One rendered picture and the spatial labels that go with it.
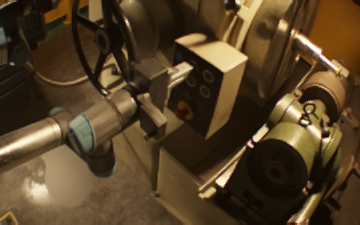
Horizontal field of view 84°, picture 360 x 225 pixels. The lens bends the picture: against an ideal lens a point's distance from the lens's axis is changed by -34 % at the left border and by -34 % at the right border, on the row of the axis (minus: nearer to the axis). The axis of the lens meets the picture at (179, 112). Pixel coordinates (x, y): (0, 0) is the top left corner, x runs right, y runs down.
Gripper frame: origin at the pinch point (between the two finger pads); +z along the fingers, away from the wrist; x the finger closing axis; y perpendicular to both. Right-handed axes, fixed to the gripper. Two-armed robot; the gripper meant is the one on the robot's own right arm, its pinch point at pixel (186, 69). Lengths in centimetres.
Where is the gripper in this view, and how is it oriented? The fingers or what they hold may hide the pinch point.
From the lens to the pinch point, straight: 66.0
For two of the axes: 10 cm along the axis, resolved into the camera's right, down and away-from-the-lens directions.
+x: -1.1, 6.5, 7.5
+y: -7.0, -5.8, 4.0
